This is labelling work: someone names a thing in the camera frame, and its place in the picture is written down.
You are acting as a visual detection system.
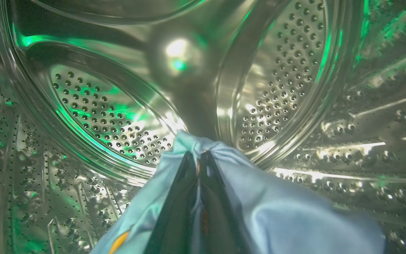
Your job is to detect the stainless steel washer drum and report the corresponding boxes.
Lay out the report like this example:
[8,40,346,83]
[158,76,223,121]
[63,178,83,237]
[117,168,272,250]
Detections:
[0,0,406,254]

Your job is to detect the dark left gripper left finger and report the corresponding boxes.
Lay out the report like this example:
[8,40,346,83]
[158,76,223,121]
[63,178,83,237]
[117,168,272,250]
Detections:
[145,152,200,254]

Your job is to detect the blue bear print garment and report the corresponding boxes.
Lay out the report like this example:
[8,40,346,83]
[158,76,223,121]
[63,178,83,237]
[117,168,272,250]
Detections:
[90,130,387,254]

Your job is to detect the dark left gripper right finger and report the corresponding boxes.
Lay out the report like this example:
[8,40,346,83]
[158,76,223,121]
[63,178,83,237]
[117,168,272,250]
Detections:
[200,151,251,254]

